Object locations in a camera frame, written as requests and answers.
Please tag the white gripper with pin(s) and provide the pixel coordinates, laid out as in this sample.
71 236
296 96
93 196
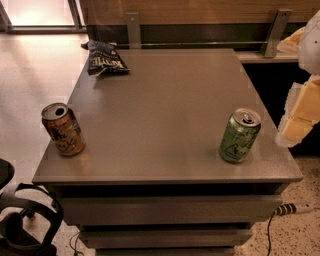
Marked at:
310 46

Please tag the green soda can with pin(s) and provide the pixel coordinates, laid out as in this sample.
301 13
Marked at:
240 134

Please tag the blue Kettle chip bag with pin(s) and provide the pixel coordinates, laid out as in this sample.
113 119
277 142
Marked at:
103 58

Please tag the orange soda can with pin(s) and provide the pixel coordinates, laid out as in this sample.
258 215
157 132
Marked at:
63 128

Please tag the white power strip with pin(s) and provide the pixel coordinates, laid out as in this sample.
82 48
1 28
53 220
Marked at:
293 208

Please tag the grey drawer cabinet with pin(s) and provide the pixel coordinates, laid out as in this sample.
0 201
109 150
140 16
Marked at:
150 181

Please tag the right metal rail bracket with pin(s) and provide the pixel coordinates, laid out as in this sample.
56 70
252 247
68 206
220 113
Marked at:
269 47

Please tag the metal rail bracket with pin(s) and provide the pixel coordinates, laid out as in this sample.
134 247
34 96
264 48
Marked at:
133 30
269 47

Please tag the thin metal rail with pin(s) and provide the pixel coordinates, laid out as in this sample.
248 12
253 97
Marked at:
214 43

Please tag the left metal rail bracket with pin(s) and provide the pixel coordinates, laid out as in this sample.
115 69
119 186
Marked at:
133 30

